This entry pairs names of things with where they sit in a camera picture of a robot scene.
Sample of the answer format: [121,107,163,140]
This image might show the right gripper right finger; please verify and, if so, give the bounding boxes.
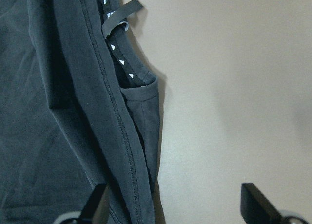
[240,183,282,224]

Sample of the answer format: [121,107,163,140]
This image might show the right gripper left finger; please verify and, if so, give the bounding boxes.
[78,184,106,224]

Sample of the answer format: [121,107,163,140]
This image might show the black graphic t-shirt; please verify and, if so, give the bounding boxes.
[0,0,160,224]

